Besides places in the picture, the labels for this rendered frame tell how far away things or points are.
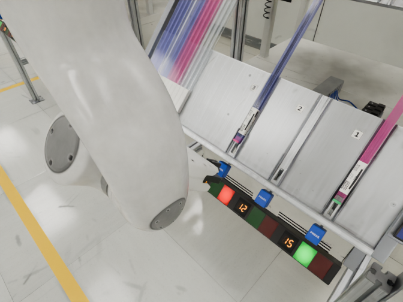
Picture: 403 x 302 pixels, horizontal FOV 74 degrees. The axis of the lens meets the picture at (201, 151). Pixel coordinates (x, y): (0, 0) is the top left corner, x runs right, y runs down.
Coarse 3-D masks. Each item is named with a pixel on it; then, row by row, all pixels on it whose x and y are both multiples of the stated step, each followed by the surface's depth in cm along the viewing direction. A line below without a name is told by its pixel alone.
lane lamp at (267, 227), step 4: (268, 216) 53; (264, 220) 54; (268, 220) 53; (272, 220) 53; (264, 224) 54; (268, 224) 53; (272, 224) 53; (276, 224) 52; (260, 228) 54; (264, 228) 53; (268, 228) 53; (272, 228) 53; (264, 232) 53; (268, 232) 53; (272, 232) 53; (268, 236) 53
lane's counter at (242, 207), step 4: (240, 200) 57; (244, 200) 56; (236, 204) 57; (240, 204) 57; (244, 204) 56; (248, 204) 56; (236, 208) 57; (240, 208) 57; (244, 208) 56; (248, 208) 56; (240, 212) 57; (244, 212) 56; (244, 216) 56
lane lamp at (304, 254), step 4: (300, 244) 50; (304, 244) 49; (300, 248) 50; (304, 248) 49; (308, 248) 49; (312, 248) 49; (296, 252) 50; (300, 252) 50; (304, 252) 49; (308, 252) 49; (312, 252) 48; (316, 252) 48; (296, 256) 50; (300, 256) 49; (304, 256) 49; (308, 256) 49; (312, 256) 48; (300, 260) 49; (304, 260) 49; (308, 260) 49; (304, 264) 49; (308, 264) 49
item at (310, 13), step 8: (320, 0) 52; (312, 8) 52; (304, 16) 53; (312, 16) 52; (304, 24) 53; (296, 32) 53; (304, 32) 53; (296, 40) 53; (288, 48) 54; (288, 56) 54; (280, 64) 54; (272, 72) 55; (280, 72) 54; (272, 80) 54; (264, 88) 55; (264, 96) 55; (256, 104) 56; (240, 136) 57
